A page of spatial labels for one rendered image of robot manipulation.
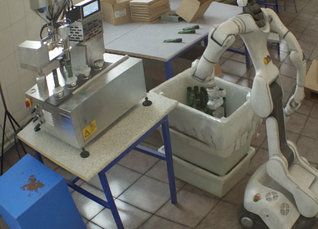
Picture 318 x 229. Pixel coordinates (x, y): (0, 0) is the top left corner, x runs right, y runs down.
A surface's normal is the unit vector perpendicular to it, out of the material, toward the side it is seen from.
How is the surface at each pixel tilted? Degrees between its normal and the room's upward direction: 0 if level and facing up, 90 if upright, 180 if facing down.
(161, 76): 64
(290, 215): 38
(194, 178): 96
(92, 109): 90
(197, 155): 96
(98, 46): 90
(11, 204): 0
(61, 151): 0
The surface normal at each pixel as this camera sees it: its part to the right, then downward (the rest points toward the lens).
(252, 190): -0.63, -0.65
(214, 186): -0.68, 0.54
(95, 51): 0.81, 0.24
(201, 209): -0.11, -0.84
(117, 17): 0.53, 0.40
